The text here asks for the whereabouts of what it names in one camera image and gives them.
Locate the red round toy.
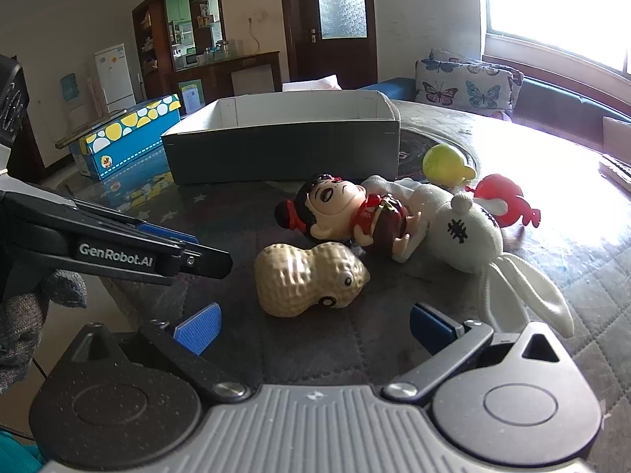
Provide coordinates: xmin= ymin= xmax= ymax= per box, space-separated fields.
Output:
xmin=465 ymin=174 xmax=541 ymax=227

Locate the grey cardboard box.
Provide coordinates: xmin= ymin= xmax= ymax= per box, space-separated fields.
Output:
xmin=161 ymin=90 xmax=401 ymax=185

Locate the grey gloved hand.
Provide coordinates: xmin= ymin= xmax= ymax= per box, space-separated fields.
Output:
xmin=0 ymin=270 xmax=88 ymax=393

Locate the dark wooden cabinet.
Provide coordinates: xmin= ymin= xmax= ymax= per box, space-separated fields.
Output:
xmin=132 ymin=0 xmax=282 ymax=106

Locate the tan peanut toy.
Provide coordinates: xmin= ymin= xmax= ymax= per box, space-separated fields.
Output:
xmin=254 ymin=241 xmax=370 ymax=318

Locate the blue yellow spotted box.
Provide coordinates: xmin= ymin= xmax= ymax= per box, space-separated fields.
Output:
xmin=69 ymin=94 xmax=182 ymax=181

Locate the blue sofa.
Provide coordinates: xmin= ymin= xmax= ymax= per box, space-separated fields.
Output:
xmin=370 ymin=77 xmax=630 ymax=152

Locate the cartoon girl doll figure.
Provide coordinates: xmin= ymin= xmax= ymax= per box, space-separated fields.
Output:
xmin=274 ymin=174 xmax=425 ymax=263

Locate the green round toy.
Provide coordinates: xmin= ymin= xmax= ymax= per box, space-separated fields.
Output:
xmin=421 ymin=144 xmax=477 ymax=188

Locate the white refrigerator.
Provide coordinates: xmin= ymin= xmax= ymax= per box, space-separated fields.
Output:
xmin=94 ymin=44 xmax=136 ymax=113

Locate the grey cushion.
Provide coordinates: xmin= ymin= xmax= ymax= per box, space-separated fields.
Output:
xmin=602 ymin=116 xmax=631 ymax=164

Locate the white plush rabbit toy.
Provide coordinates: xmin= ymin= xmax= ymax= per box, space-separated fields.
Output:
xmin=362 ymin=175 xmax=574 ymax=339

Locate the window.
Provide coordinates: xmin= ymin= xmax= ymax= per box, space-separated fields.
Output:
xmin=487 ymin=0 xmax=630 ymax=72

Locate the dark wooden door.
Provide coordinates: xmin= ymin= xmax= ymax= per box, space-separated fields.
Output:
xmin=281 ymin=0 xmax=377 ymax=89

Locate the butterfly print pillow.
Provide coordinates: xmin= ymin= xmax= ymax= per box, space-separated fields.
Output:
xmin=415 ymin=49 xmax=524 ymax=121

